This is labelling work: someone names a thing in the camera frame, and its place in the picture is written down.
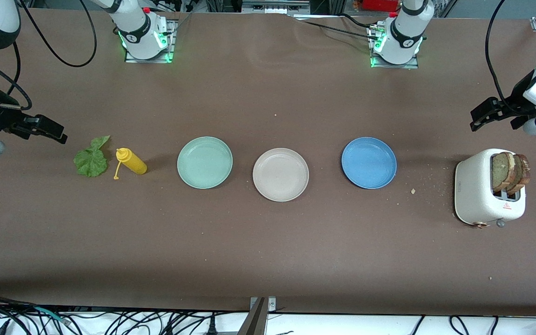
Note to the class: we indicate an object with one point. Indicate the light bread slice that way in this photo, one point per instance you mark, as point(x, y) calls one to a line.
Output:
point(500, 170)

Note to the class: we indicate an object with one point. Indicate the black power plug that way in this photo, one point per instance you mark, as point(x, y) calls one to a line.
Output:
point(2, 328)
point(211, 328)

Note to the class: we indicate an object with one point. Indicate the yellow mustard squeeze bottle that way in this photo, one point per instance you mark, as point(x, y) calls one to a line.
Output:
point(133, 163)

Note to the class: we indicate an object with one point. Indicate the blue plate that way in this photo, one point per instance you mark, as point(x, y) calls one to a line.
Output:
point(369, 163)

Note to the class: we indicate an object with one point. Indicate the white toaster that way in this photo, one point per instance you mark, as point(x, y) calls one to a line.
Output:
point(475, 190)

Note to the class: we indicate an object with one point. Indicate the small metal bracket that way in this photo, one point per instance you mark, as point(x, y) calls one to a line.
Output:
point(271, 304)

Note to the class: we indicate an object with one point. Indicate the beige plate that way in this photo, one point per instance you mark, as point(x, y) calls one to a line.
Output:
point(280, 174)

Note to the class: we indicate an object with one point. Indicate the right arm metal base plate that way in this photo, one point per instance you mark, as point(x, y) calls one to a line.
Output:
point(171, 44)

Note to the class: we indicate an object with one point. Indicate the dark crust bread slice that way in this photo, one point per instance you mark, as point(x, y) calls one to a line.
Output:
point(525, 170)

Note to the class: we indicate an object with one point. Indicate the grey metal box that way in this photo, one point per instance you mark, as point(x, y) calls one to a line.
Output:
point(275, 5)

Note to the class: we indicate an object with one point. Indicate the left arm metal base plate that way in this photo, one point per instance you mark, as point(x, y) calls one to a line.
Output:
point(412, 65)

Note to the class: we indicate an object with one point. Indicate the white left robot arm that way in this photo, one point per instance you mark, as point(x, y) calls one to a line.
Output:
point(405, 32)

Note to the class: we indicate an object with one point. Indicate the red box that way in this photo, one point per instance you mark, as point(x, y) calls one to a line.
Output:
point(379, 4)

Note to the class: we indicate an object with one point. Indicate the mint green plate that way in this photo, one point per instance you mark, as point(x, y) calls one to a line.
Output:
point(205, 163)

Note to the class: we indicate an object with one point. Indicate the green lettuce leaf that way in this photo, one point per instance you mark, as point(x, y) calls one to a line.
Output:
point(91, 163)

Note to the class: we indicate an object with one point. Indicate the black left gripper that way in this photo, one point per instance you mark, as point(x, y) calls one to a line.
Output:
point(518, 102)

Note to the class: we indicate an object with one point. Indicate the grey aluminium bar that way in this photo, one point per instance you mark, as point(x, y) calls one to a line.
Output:
point(255, 323)

